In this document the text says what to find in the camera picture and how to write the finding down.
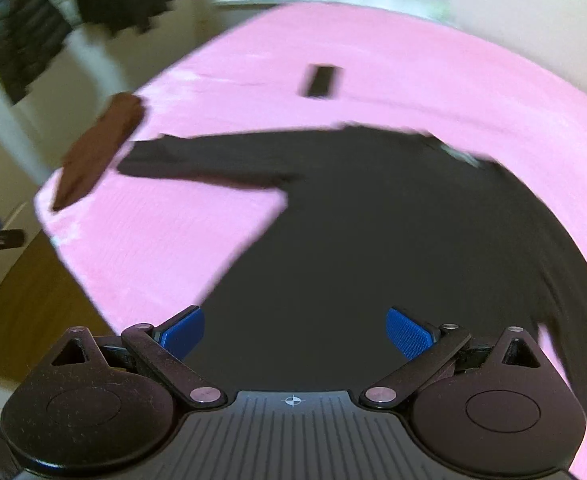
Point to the maroon knit sweater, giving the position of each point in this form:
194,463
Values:
101,150

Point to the black puffer jacket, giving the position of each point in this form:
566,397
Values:
23,35

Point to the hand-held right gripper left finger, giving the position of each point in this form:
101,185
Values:
183,331

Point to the dark brown long-sleeved shirt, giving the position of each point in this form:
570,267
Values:
373,235

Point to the black smartphone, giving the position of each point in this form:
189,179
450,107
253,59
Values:
319,80

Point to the pink ribbed blanket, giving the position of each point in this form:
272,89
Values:
163,260

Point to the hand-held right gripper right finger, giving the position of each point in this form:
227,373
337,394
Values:
407,332

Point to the white window sill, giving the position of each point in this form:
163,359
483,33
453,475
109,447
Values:
333,0

